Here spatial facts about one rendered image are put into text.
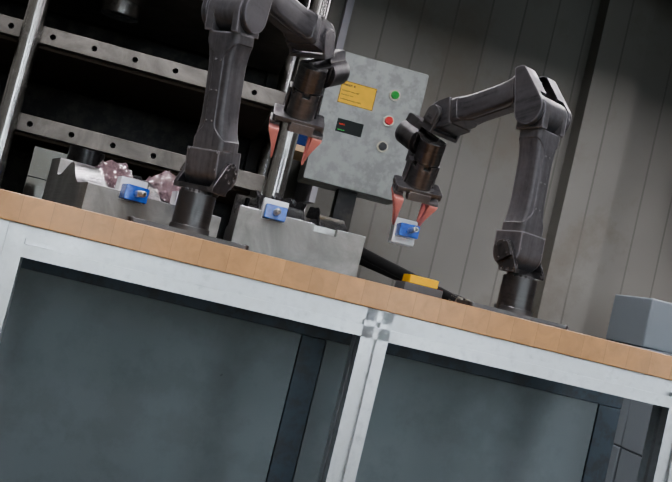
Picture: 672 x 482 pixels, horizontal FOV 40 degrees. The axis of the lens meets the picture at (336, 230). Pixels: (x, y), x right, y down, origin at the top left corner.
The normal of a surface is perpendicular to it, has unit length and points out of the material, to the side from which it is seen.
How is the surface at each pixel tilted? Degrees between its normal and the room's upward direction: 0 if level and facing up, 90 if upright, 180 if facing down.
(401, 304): 90
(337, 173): 90
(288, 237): 90
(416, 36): 90
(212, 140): 100
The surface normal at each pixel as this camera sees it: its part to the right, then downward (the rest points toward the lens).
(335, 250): 0.16, -0.03
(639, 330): -0.95, -0.25
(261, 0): 0.86, 0.18
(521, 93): -0.76, -0.22
